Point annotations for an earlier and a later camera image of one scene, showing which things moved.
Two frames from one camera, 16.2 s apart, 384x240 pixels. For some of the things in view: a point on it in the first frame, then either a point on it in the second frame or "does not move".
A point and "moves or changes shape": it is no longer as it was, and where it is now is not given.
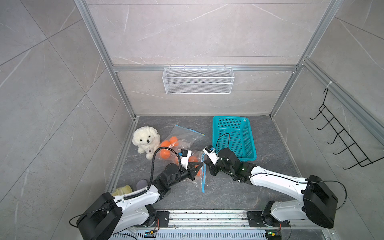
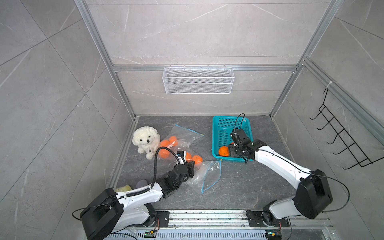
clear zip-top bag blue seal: (197, 156) moves or changes shape
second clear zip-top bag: (179, 139) does not move
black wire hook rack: (344, 135) does not move
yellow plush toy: (122, 191) does not move
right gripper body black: (218, 167) → (238, 150)
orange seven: (165, 153) does not move
